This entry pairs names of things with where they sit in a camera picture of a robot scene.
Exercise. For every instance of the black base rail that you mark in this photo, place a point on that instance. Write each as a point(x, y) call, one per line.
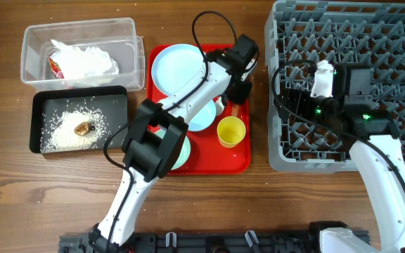
point(289, 241)

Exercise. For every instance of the white rice pile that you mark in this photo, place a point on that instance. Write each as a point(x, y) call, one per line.
point(59, 133)

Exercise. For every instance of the red snack wrapper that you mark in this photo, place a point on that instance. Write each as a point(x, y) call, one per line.
point(56, 70)

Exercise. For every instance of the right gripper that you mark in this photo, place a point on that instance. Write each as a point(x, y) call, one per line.
point(301, 97)

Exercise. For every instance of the mint green bowl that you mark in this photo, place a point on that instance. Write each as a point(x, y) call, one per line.
point(184, 154)

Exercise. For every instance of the clear plastic bin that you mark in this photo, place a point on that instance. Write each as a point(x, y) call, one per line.
point(116, 36)

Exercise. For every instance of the orange carrot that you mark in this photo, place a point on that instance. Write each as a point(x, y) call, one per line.
point(235, 110)

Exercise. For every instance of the brown food scrap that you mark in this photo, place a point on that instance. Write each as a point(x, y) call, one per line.
point(82, 129)

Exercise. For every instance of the white napkin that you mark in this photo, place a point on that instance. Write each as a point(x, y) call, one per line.
point(76, 63)

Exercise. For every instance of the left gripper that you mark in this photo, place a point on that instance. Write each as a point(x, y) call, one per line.
point(240, 97)

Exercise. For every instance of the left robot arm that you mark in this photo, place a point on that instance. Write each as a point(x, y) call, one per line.
point(156, 136)

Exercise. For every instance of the grey dishwasher rack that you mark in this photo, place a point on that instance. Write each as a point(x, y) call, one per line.
point(372, 34)

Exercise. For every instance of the red serving tray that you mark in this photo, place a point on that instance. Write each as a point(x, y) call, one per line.
point(209, 157)

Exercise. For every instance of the black plastic tray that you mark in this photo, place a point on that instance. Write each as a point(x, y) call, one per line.
point(112, 100)

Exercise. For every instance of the light blue plate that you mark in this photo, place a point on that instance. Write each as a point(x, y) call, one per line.
point(174, 66)

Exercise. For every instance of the light blue bowl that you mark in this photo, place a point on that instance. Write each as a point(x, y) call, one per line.
point(204, 118)

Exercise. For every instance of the yellow plastic cup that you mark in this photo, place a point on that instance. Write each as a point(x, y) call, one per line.
point(231, 131)

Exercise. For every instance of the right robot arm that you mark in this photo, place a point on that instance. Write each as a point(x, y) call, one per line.
point(339, 102)

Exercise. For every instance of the white plastic spoon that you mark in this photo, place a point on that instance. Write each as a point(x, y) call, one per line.
point(220, 105)

